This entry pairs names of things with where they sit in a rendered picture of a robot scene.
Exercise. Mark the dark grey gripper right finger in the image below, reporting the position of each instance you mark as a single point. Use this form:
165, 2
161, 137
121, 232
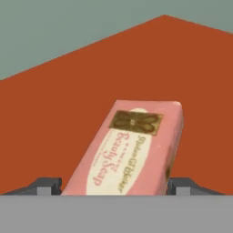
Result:
185, 186

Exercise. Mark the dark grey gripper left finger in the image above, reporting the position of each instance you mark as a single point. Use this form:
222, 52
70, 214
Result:
42, 186

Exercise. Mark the pink bar soap box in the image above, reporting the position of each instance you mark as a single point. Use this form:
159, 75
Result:
133, 151

